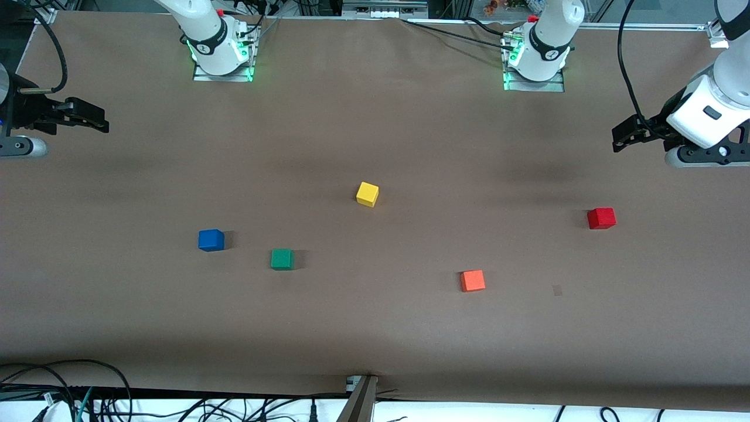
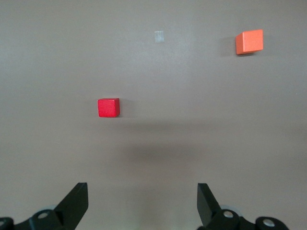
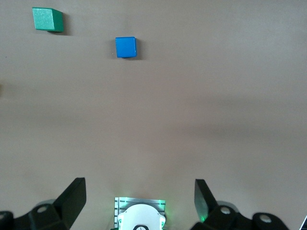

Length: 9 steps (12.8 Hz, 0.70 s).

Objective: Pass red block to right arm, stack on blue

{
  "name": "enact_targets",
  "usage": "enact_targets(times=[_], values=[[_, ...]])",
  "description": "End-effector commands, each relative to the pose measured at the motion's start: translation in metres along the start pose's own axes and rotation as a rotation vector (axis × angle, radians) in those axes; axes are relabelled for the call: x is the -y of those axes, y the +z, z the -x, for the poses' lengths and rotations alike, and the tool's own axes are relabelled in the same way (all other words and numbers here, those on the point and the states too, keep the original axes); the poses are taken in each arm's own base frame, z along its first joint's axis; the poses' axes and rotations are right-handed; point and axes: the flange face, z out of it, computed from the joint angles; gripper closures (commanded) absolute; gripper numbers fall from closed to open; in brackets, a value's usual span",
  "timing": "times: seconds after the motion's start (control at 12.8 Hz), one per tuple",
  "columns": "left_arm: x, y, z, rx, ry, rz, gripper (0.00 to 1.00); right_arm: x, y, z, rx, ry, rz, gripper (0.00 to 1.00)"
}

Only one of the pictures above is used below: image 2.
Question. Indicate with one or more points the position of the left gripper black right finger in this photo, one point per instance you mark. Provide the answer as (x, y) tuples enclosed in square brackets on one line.
[(208, 206)]

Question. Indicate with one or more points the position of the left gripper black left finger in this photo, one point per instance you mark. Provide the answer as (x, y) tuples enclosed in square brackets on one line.
[(72, 206)]

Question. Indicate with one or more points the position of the red wooden block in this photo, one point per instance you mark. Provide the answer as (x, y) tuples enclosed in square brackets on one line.
[(108, 108)]

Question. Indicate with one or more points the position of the orange wooden block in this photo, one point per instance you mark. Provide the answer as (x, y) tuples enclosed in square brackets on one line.
[(250, 41)]

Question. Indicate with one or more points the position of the small grey tape patch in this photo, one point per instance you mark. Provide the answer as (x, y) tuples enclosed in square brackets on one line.
[(159, 37)]

